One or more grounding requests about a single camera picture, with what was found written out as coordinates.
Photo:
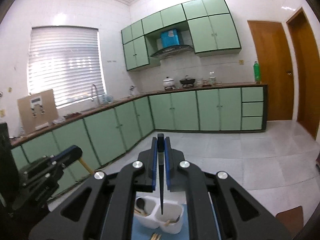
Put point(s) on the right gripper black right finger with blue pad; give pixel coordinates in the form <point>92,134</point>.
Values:
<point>218,206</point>

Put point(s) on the white cooking pot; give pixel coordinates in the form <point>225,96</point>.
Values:
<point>168,83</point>

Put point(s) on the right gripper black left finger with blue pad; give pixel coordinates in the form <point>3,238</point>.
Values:
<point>103,206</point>

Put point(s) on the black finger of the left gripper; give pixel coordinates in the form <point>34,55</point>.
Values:
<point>72,154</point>

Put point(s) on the chrome sink faucet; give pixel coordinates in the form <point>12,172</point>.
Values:
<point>95,95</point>

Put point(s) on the window blind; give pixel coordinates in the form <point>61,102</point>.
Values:
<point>67,60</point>

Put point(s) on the black wok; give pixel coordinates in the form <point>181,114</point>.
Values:
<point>187,81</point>

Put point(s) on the green upper kitchen cabinets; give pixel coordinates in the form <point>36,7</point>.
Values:
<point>206,25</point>

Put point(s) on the green plastic bottle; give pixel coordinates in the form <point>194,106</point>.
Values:
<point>257,73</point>

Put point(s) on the range hood blue film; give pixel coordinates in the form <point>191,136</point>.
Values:
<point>172,44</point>

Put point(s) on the white twin utensil holder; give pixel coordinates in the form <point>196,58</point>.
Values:
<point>170,221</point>

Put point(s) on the brown wooden stool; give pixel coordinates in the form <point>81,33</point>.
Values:
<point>292,219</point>

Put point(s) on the cardboard box with printing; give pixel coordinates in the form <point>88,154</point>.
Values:
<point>37,111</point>

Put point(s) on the black chopstick silver band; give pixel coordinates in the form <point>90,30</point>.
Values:
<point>160,149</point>

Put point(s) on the wooden spoon in holder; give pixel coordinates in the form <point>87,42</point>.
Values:
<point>140,206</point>

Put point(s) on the blue table mat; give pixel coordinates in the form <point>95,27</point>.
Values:
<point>139,232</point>

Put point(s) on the green kitchen cabinets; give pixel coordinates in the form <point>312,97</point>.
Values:
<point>206,25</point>
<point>106,133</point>

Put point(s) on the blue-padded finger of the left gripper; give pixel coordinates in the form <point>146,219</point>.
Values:
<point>57,158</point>

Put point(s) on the green lower kitchen cabinets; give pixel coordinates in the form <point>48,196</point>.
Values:
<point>106,133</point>

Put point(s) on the wooden door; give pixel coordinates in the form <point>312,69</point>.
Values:
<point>307,58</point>
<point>275,63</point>

